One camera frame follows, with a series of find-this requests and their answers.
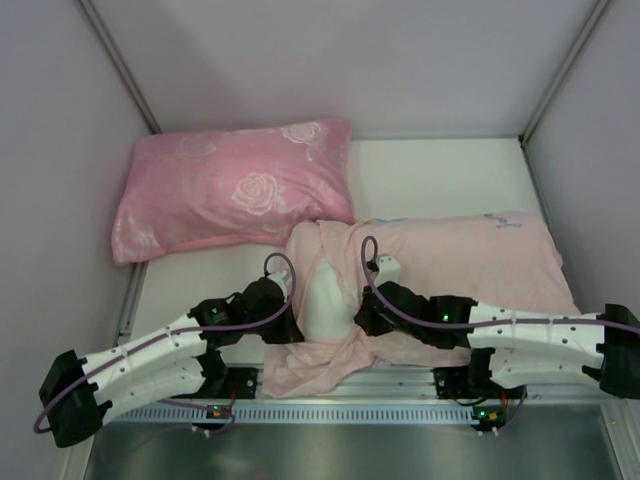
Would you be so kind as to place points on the left aluminium corner post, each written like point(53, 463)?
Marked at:
point(108, 44)

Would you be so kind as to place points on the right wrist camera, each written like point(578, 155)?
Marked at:
point(385, 268)

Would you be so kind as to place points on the right aluminium corner post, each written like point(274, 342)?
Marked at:
point(596, 13)

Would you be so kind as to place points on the slotted grey cable duct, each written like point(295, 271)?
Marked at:
point(311, 413)

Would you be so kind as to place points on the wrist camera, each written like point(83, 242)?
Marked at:
point(283, 279)
point(385, 268)

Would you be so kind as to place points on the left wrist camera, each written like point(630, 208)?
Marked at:
point(283, 279)

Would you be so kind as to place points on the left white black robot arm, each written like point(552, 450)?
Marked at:
point(81, 394)

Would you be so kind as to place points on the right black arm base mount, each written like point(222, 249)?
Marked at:
point(452, 383)

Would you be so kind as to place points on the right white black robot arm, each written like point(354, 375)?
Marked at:
point(511, 348)

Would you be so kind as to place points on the aluminium corner post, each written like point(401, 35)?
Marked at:
point(108, 44)
point(596, 13)

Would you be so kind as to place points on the pink rose pattern pillow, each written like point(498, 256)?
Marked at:
point(197, 190)

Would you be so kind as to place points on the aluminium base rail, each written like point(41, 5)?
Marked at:
point(392, 383)

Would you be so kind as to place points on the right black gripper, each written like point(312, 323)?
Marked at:
point(366, 312)

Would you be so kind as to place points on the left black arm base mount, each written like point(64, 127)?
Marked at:
point(240, 384)

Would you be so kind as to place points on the white pillow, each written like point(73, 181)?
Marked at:
point(327, 316)

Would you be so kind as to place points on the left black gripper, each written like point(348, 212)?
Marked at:
point(288, 325)

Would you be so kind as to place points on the purple princess print pillowcase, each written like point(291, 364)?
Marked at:
point(507, 259)

